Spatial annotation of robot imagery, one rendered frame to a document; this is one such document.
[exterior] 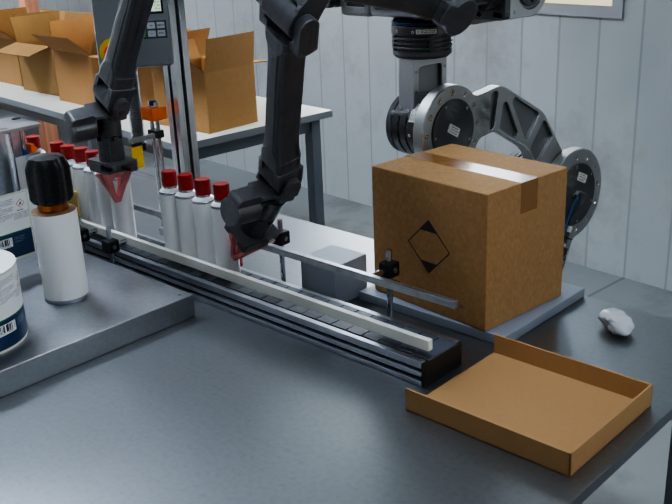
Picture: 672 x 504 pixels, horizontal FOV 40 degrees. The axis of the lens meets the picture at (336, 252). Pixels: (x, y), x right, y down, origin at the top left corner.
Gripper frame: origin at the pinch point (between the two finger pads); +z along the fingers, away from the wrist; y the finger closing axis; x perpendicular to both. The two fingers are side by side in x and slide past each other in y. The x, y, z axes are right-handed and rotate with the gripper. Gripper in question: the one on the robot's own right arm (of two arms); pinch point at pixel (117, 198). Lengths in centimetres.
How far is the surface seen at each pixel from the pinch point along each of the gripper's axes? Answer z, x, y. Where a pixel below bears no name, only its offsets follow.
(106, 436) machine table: 19, -43, 56
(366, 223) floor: 101, 241, -143
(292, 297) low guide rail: 11, 2, 53
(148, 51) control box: -30.6, 14.0, -1.9
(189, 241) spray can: 7.6, 4.6, 18.7
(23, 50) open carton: -1, 119, -257
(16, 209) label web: -1.2, -20.1, -8.1
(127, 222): 8.3, 5.3, -5.7
